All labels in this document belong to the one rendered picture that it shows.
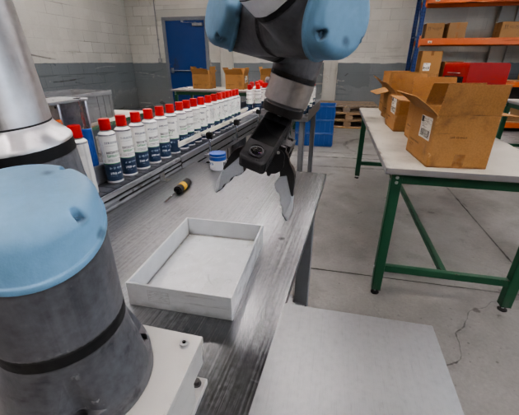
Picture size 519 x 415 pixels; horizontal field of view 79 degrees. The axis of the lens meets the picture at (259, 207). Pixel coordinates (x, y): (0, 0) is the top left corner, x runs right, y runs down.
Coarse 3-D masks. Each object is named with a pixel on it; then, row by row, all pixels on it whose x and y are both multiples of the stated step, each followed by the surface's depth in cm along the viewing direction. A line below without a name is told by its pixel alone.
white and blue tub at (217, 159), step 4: (212, 152) 131; (216, 152) 131; (220, 152) 131; (224, 152) 131; (212, 156) 129; (216, 156) 129; (220, 156) 129; (224, 156) 130; (212, 160) 130; (216, 160) 129; (220, 160) 130; (224, 160) 131; (212, 164) 131; (216, 164) 130; (220, 164) 130; (224, 164) 132; (212, 168) 132; (216, 168) 131; (220, 168) 131
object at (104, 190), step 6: (174, 156) 133; (162, 162) 125; (150, 168) 118; (156, 168) 119; (138, 174) 112; (144, 174) 113; (126, 180) 106; (132, 180) 107; (102, 186) 101; (108, 186) 101; (114, 186) 101; (120, 186) 102; (102, 192) 97; (108, 192) 97
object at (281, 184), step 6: (276, 180) 57; (282, 180) 57; (276, 186) 58; (282, 186) 57; (288, 186) 57; (282, 192) 58; (288, 192) 57; (282, 198) 58; (288, 198) 58; (282, 204) 59; (288, 204) 58; (288, 210) 59; (288, 216) 60
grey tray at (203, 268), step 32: (192, 224) 82; (224, 224) 79; (256, 224) 78; (160, 256) 69; (192, 256) 73; (224, 256) 73; (256, 256) 73; (128, 288) 58; (160, 288) 56; (192, 288) 63; (224, 288) 63
